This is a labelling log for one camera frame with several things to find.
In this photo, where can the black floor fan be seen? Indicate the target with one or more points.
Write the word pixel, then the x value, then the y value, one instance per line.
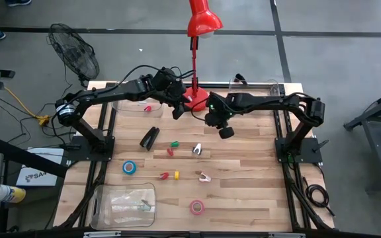
pixel 74 53

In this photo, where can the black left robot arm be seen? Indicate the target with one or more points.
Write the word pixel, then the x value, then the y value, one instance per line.
pixel 117 91

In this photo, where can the black frame clamp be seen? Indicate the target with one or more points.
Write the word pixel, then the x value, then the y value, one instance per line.
pixel 240 78

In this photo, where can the red desk lamp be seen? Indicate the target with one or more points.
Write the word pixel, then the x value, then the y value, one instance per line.
pixel 203 20

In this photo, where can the black stapler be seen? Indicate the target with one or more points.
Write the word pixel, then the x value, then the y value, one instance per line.
pixel 149 139

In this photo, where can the clear plastic bin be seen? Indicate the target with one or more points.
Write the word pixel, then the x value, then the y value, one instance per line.
pixel 127 109
pixel 104 198
pixel 260 86

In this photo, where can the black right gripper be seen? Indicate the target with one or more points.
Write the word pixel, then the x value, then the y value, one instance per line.
pixel 220 109

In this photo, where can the pink tape roll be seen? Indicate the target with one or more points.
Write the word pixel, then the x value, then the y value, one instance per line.
pixel 197 201

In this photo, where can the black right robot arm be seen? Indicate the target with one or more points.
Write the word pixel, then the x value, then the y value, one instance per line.
pixel 270 100

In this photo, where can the light blue tape roll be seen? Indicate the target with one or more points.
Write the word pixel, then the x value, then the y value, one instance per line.
pixel 129 162

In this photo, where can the grey staple remover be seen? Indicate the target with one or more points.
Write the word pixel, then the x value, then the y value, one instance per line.
pixel 145 206

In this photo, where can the white printed sheet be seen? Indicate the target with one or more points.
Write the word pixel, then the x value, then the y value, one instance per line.
pixel 35 176

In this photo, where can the black stand beam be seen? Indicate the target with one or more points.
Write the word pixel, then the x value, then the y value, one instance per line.
pixel 28 157

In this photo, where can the white binder clip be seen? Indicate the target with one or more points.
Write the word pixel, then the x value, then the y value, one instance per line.
pixel 197 147

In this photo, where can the white yellow bottle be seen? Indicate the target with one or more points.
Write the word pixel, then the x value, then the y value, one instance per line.
pixel 13 195

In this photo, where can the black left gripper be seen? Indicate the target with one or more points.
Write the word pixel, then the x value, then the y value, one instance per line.
pixel 170 86

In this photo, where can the pink staple remover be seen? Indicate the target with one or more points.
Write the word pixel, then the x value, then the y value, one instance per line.
pixel 207 179

